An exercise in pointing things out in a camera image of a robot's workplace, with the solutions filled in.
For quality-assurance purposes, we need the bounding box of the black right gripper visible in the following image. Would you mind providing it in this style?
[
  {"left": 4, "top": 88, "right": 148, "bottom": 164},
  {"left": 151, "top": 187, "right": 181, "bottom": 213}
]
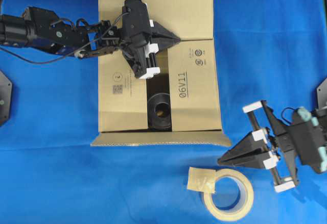
[{"left": 218, "top": 101, "right": 326, "bottom": 192}]

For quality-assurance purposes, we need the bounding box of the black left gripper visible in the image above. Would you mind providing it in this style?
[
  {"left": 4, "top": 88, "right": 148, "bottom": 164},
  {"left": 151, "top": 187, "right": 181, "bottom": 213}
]
[{"left": 120, "top": 0, "right": 181, "bottom": 79}]

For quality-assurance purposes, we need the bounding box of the brown cardboard box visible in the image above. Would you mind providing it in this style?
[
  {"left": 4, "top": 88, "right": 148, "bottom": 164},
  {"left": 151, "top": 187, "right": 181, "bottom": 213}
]
[{"left": 92, "top": 0, "right": 230, "bottom": 146}]

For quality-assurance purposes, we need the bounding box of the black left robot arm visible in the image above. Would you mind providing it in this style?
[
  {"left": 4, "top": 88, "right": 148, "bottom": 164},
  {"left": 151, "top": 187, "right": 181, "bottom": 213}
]
[{"left": 1, "top": 0, "right": 180, "bottom": 79}]

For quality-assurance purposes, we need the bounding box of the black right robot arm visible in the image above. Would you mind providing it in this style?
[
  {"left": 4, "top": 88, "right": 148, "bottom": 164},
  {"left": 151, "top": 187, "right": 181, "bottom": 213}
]
[{"left": 218, "top": 100, "right": 326, "bottom": 192}]

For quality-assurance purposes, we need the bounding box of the beige packing tape roll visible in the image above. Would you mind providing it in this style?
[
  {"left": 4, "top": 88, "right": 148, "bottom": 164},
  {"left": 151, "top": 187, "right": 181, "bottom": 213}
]
[{"left": 187, "top": 167, "right": 254, "bottom": 222}]

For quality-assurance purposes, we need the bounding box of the black spool front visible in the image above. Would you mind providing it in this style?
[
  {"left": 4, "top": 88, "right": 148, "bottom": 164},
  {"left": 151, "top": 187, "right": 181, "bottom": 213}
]
[{"left": 147, "top": 93, "right": 172, "bottom": 131}]

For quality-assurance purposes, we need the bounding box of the blue table cloth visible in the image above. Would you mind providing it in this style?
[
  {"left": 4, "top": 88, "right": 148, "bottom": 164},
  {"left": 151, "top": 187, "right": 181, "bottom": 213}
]
[{"left": 1, "top": 0, "right": 326, "bottom": 223}]

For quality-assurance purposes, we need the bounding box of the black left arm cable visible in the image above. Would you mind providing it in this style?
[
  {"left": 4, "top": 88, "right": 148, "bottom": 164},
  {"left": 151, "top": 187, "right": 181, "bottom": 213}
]
[{"left": 0, "top": 7, "right": 131, "bottom": 64}]

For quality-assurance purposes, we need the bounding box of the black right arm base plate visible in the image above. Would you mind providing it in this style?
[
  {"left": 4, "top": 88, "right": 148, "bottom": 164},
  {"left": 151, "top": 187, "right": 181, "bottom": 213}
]
[{"left": 316, "top": 78, "right": 327, "bottom": 103}]

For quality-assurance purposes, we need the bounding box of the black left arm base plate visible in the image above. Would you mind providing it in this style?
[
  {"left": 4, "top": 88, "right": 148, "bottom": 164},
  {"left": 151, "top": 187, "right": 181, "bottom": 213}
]
[{"left": 0, "top": 71, "right": 12, "bottom": 126}]

